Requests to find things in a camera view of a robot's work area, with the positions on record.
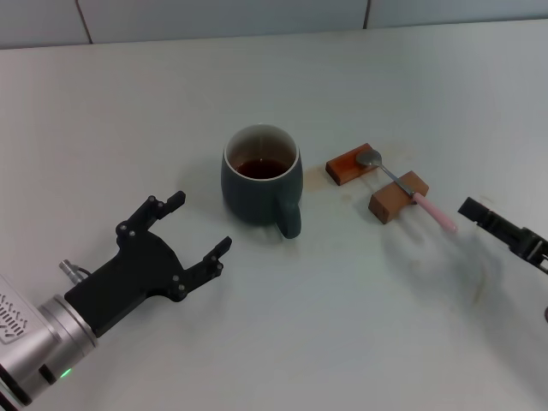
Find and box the light brown wooden rest block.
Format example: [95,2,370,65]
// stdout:
[368,170,430,225]

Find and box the reddish wooden block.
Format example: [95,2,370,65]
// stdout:
[325,142,383,187]

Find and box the pink handled metal spoon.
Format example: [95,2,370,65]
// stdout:
[355,149,459,234]

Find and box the left gripper cable with plug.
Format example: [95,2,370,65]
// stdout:
[58,258,94,286]

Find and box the grey ceramic cup with tea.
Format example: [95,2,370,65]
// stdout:
[220,123,304,240]

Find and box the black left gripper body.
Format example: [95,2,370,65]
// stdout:
[63,228,186,338]

